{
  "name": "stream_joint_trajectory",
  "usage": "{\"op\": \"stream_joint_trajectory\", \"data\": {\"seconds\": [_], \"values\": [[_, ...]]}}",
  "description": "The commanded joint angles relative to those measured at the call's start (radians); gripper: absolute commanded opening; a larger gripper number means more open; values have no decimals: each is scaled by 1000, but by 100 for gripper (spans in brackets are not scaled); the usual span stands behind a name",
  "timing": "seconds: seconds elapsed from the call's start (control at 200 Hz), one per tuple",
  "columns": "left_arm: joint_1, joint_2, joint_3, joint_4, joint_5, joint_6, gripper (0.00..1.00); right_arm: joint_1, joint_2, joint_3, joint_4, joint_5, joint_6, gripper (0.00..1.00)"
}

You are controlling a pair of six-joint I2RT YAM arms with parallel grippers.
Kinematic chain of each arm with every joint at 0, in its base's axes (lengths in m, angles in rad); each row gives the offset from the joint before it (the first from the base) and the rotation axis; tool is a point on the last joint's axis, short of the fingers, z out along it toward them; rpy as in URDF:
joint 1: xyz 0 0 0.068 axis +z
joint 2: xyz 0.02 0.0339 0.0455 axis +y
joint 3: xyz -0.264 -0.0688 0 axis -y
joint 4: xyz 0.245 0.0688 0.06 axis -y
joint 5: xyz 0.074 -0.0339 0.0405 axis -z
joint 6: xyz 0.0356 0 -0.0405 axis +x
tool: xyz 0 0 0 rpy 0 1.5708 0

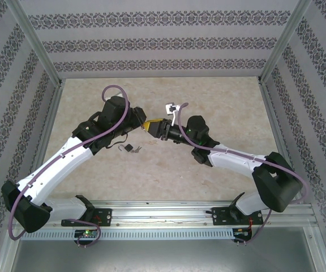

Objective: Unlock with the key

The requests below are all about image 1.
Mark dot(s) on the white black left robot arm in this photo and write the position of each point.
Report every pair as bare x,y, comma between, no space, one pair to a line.
61,161

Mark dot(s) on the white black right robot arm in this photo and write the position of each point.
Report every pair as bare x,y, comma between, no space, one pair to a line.
236,165

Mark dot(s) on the small circuit board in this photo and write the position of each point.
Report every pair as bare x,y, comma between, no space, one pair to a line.
87,233
242,231

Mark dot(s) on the grey metal panel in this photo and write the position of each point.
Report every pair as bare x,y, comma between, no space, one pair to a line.
163,258

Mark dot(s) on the aluminium side rail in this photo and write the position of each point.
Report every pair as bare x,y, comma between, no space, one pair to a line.
282,141
44,141

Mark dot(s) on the aluminium mounting rail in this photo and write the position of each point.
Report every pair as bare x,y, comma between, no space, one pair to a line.
163,212

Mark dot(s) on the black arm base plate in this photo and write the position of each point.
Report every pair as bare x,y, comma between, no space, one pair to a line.
103,216
219,216

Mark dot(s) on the aluminium frame post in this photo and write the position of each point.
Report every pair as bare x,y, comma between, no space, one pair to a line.
37,42
6,252
320,252
283,42

